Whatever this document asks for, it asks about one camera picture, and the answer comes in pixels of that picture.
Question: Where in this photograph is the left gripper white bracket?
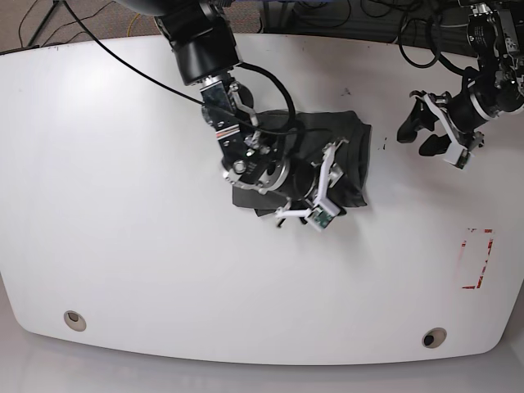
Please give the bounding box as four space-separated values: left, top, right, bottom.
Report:
396 90 484 169

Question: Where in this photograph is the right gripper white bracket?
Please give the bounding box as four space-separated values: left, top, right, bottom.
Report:
275 138 349 228

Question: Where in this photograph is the dark grey t-shirt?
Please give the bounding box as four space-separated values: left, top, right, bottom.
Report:
233 111 371 216

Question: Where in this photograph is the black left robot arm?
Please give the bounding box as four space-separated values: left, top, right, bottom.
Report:
396 1 523 169

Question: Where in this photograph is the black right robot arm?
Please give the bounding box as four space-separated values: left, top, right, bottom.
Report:
122 1 346 231

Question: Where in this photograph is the red tape marking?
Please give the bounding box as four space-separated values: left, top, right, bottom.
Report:
457 228 495 290

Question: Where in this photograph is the right table grommet hole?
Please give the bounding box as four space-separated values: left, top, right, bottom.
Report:
422 327 447 349

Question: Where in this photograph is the table grommet hole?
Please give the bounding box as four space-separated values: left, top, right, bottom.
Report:
422 327 447 349
64 310 87 332

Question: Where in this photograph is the left table grommet hole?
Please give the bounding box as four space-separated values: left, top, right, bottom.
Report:
64 310 87 332

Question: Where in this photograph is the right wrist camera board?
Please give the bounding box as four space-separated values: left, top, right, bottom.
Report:
305 206 335 232

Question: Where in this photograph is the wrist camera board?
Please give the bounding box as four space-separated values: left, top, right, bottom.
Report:
305 206 335 232
454 149 471 170

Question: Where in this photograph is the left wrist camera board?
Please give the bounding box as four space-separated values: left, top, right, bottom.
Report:
454 149 471 170

